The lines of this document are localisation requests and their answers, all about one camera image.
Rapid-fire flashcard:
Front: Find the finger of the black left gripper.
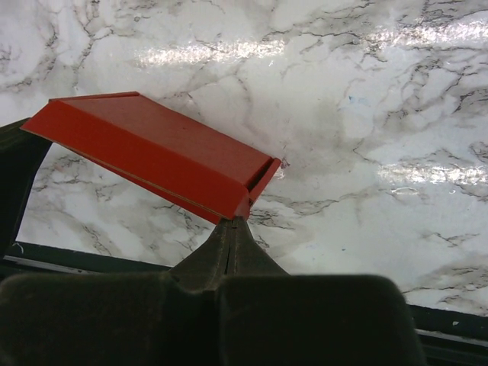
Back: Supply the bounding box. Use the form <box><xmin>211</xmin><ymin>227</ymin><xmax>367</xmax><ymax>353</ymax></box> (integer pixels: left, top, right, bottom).
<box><xmin>0</xmin><ymin>118</ymin><xmax>52</xmax><ymax>255</ymax></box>

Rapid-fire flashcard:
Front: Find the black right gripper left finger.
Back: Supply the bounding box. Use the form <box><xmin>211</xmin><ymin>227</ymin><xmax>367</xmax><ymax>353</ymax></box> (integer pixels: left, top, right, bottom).
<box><xmin>1</xmin><ymin>220</ymin><xmax>233</xmax><ymax>365</ymax></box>

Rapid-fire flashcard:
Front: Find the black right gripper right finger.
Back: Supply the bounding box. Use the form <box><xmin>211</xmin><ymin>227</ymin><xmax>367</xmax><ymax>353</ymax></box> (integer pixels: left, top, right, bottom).
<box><xmin>219</xmin><ymin>218</ymin><xmax>425</xmax><ymax>365</ymax></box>

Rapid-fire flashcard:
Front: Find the red paper box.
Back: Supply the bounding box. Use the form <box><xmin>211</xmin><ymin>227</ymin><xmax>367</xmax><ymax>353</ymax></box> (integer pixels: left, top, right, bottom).
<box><xmin>22</xmin><ymin>91</ymin><xmax>281</xmax><ymax>223</ymax></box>

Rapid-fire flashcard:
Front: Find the black mounting base plate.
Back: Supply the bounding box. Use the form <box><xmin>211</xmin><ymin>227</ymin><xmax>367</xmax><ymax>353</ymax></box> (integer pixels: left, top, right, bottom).
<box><xmin>1</xmin><ymin>242</ymin><xmax>487</xmax><ymax>365</ymax></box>

